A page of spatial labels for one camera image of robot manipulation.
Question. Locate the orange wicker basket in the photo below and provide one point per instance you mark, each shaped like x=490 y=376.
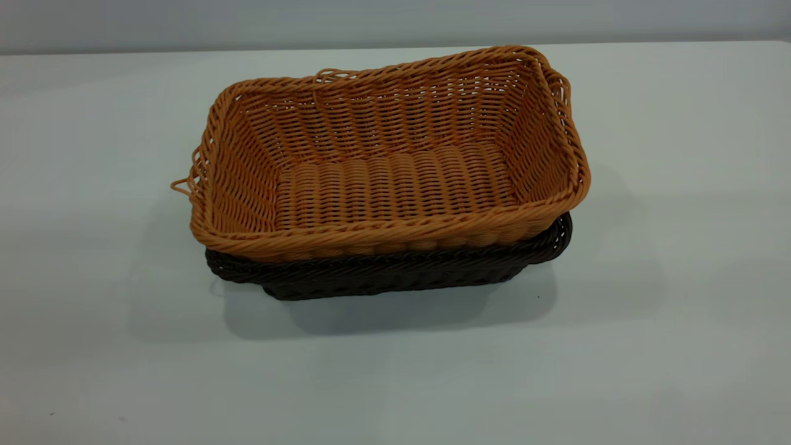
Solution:
x=395 y=185

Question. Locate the black wicker basket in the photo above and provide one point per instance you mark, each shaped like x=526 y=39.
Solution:
x=395 y=272

